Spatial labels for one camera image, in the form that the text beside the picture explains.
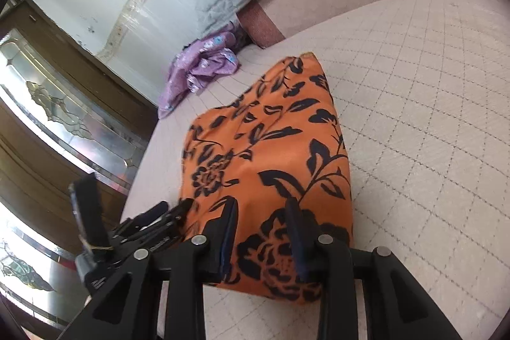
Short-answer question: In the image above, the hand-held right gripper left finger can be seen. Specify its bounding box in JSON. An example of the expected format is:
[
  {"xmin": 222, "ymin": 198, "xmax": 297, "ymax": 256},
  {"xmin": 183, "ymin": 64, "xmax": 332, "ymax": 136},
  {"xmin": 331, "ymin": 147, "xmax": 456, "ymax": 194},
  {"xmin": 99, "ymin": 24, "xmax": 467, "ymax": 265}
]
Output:
[{"xmin": 56, "ymin": 197, "xmax": 240, "ymax": 340}]

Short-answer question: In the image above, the purple floral cloth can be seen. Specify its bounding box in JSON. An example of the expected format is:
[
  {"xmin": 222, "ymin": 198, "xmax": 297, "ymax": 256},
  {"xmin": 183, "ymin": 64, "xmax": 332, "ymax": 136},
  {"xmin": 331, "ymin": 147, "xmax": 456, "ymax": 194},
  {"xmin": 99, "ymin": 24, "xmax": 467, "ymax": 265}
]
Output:
[{"xmin": 157, "ymin": 30, "xmax": 250, "ymax": 121}]

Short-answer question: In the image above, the orange floral garment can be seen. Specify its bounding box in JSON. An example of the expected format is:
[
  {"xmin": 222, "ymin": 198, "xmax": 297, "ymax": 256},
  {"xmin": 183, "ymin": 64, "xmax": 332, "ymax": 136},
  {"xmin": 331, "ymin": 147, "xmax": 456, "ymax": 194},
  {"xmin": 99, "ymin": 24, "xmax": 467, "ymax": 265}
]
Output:
[{"xmin": 179, "ymin": 52, "xmax": 354, "ymax": 303}]

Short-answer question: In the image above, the brown wardrobe with glass doors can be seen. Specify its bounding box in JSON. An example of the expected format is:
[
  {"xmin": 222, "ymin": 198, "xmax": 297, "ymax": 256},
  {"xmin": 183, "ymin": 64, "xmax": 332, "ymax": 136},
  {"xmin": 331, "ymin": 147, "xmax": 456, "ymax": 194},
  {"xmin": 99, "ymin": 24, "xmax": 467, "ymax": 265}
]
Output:
[{"xmin": 0, "ymin": 0, "xmax": 160, "ymax": 335}]

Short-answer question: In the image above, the white quilted bed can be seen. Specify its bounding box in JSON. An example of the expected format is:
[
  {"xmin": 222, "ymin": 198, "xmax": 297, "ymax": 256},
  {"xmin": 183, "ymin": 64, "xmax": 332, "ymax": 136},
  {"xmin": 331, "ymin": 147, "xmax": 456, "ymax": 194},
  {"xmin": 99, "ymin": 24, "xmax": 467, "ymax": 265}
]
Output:
[{"xmin": 119, "ymin": 0, "xmax": 510, "ymax": 340}]

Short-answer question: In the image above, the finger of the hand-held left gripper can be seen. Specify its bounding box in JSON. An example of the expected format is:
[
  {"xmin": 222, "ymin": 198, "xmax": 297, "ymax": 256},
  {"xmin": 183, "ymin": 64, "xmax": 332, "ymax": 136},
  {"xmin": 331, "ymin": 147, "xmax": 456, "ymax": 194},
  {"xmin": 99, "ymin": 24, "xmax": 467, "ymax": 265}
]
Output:
[
  {"xmin": 113, "ymin": 200, "xmax": 169, "ymax": 235},
  {"xmin": 137, "ymin": 197, "xmax": 197, "ymax": 241}
]

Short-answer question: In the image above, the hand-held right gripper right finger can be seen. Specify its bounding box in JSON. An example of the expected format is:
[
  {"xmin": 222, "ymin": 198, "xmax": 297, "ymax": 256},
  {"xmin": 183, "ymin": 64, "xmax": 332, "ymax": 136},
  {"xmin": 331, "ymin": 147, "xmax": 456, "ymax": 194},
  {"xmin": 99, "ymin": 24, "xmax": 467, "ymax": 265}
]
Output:
[{"xmin": 285, "ymin": 198, "xmax": 463, "ymax": 340}]

